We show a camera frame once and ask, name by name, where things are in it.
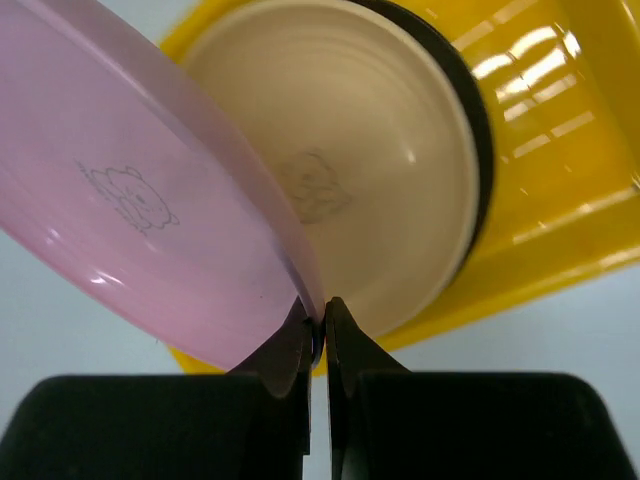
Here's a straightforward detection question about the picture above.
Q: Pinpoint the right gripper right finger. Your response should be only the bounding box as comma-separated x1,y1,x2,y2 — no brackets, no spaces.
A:
325,298,637,479

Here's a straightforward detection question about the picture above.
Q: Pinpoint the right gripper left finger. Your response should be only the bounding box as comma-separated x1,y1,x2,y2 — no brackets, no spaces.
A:
1,303,313,479

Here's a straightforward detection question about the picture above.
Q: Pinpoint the orange plate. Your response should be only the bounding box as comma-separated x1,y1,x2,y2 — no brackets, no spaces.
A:
180,1,469,336

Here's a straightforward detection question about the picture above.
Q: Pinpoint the pink plate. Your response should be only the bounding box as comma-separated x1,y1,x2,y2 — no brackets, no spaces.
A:
1,1,324,369

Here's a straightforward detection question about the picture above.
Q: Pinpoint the dark metal plate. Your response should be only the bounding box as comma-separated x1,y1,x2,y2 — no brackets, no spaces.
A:
352,1,494,260

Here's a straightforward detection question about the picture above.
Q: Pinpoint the yellow plastic bin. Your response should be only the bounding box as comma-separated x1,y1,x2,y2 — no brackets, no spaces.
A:
158,0,640,374

